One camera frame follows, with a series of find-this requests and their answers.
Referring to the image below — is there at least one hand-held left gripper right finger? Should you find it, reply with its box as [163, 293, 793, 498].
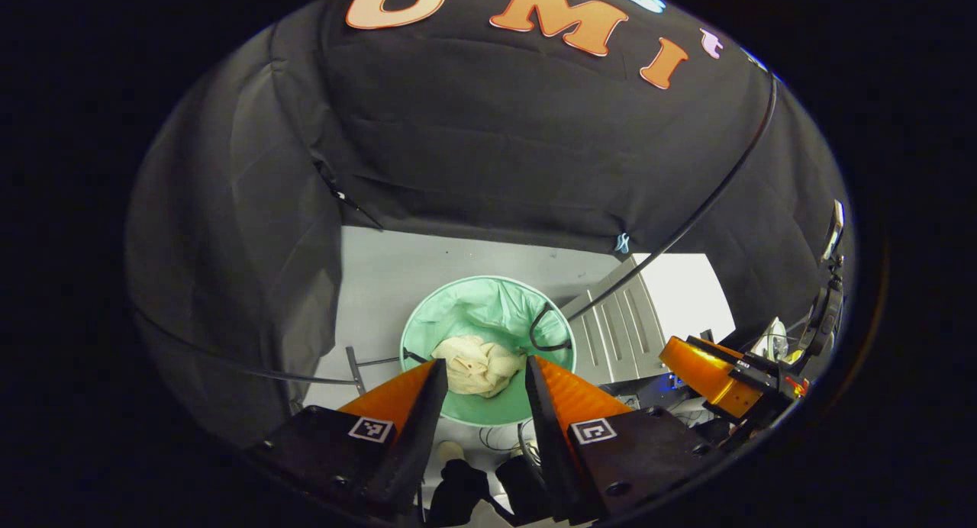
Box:
[524, 355, 726, 525]

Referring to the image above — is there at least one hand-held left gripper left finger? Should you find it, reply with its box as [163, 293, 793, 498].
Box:
[244, 358, 450, 517]

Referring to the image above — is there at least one cream button shirt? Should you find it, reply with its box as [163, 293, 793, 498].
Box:
[431, 334, 529, 399]

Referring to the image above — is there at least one green laundry hamper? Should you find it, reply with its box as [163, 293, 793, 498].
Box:
[399, 275, 577, 428]

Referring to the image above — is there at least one person's right shoe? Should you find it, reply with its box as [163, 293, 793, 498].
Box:
[495, 453, 554, 525]

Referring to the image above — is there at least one person's shoe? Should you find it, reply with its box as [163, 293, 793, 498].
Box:
[427, 440, 493, 528]
[495, 453, 554, 525]

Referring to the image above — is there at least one dark electronic device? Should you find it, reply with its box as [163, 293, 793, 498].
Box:
[603, 369, 714, 430]

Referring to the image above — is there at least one person's left shoe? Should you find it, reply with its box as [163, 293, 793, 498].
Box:
[427, 440, 493, 528]

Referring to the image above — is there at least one white cabinet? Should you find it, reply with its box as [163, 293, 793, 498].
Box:
[561, 253, 737, 385]

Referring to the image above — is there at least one black backdrop cloth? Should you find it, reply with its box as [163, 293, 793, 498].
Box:
[126, 0, 852, 445]

